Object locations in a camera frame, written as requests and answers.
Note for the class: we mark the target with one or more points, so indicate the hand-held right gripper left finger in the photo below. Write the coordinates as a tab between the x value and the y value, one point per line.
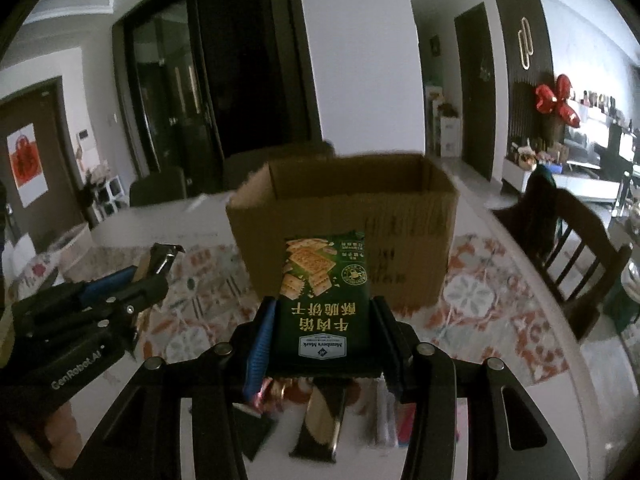
260	355

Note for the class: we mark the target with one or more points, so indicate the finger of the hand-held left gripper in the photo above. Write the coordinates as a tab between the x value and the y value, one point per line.
107	281
140	294

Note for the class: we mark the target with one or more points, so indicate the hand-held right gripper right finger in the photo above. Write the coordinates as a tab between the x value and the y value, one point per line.
389	360

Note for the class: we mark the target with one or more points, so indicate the small black gold snack packet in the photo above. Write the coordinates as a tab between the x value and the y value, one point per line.
162	256

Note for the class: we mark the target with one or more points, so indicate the green cracker packet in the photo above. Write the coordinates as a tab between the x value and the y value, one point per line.
325	300

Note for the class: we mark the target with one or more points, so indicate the brown cardboard box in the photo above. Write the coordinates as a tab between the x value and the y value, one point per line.
350	210

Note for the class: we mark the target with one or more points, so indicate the person's left hand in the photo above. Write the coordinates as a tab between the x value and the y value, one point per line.
64	430

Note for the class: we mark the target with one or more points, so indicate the pink wrapped candy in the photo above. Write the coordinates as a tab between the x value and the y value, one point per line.
270	392

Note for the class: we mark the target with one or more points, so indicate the white snack packet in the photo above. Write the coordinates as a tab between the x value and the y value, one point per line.
384	410

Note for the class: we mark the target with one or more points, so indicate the pink snack packet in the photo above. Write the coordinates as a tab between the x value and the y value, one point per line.
407	422

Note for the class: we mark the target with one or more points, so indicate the patterned tablecloth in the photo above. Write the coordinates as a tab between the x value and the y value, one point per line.
210	280

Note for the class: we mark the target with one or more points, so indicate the dark flat snack packet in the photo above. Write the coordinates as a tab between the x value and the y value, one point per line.
255	430

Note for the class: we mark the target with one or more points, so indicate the small white shelf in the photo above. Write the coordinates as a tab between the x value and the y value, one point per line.
111	195

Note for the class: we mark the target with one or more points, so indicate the long black gold snack bar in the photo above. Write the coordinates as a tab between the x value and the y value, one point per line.
320	420

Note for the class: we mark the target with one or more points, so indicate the dark upholstered chair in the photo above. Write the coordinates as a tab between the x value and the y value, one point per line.
160	187

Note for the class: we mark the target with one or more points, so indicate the red and white door poster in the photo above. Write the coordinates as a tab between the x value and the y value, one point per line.
27	162

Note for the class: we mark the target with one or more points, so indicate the brown entrance door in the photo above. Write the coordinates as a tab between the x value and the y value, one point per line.
55	125

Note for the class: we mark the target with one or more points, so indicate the dark wooden slatted chair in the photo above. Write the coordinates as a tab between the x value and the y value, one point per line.
575	260

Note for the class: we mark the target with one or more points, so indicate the dark glass sliding door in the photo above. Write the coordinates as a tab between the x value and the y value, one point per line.
200	85

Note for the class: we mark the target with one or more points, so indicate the dark cloth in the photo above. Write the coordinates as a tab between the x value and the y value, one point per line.
541	200

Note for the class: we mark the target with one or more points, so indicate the white storage cabinet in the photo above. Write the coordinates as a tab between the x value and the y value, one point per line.
449	132

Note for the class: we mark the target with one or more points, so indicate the dark interior door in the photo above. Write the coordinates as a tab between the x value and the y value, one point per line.
477	90

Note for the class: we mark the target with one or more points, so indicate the gold wall ornament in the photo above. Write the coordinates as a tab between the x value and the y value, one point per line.
524	42

